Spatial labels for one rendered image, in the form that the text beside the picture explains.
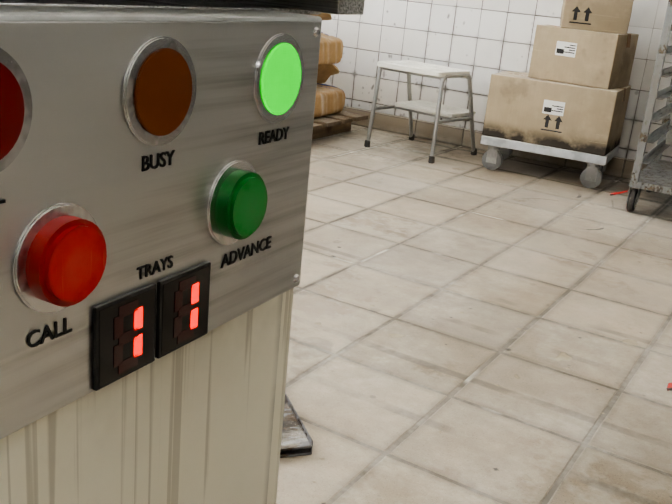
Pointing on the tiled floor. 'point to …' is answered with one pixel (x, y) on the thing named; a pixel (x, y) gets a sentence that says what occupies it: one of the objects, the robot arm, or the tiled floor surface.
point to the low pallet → (335, 123)
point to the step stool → (426, 101)
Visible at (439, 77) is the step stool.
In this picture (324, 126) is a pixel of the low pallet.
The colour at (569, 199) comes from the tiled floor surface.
